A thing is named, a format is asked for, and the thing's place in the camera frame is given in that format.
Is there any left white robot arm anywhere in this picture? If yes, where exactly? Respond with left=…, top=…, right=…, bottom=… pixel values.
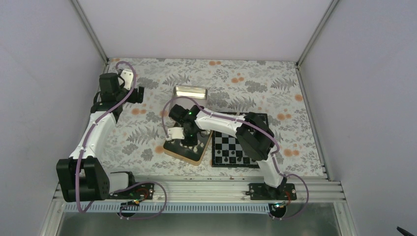
left=56, top=69, right=144, bottom=202

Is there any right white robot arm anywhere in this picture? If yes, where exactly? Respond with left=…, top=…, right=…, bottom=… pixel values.
left=166, top=105, right=287, bottom=200

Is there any gold tin box with pieces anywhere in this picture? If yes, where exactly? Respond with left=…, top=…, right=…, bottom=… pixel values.
left=163, top=131, right=212, bottom=166

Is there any black white chess board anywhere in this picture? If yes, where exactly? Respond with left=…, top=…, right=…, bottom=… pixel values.
left=212, top=113, right=274, bottom=168

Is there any floral patterned table mat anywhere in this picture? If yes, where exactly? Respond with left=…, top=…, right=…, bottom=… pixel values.
left=100, top=58, right=325, bottom=178

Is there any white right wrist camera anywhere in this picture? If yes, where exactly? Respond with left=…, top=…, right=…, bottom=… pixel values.
left=166, top=127, right=185, bottom=141

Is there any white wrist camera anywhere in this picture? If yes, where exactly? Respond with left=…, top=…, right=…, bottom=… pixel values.
left=166, top=127, right=185, bottom=141
left=118, top=69, right=133, bottom=90

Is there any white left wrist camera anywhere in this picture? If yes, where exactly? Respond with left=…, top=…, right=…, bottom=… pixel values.
left=118, top=69, right=133, bottom=90

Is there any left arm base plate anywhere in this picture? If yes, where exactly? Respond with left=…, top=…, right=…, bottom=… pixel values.
left=109, top=183, right=154, bottom=201

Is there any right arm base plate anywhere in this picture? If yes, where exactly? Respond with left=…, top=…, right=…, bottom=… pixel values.
left=245, top=183, right=298, bottom=201

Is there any left aluminium corner post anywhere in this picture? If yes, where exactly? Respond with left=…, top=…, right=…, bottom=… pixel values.
left=70, top=0, right=109, bottom=64

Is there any aluminium corner post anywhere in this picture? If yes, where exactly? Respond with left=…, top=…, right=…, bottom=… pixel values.
left=296, top=0, right=340, bottom=69
left=70, top=0, right=109, bottom=64

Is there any aluminium front rail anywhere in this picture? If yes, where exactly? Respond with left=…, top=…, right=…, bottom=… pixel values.
left=52, top=181, right=347, bottom=204

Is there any right aluminium corner post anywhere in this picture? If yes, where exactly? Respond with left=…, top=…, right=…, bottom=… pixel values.
left=296, top=0, right=340, bottom=69

